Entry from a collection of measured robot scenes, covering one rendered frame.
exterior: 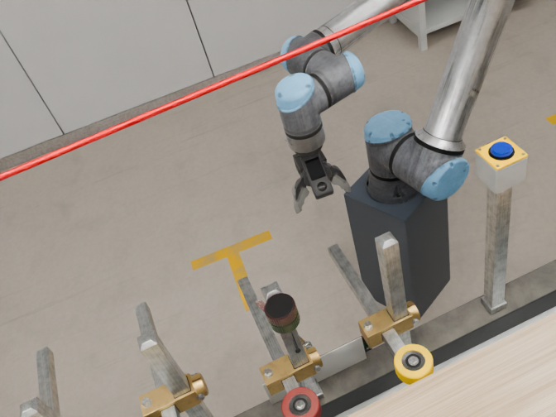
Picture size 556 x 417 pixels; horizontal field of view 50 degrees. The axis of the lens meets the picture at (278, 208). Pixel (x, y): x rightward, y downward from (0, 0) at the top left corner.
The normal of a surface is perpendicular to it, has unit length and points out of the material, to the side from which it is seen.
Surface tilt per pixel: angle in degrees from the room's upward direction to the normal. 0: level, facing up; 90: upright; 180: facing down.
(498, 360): 0
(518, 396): 0
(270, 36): 90
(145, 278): 0
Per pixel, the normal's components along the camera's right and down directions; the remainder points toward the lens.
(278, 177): -0.22, -0.68
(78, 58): 0.30, 0.63
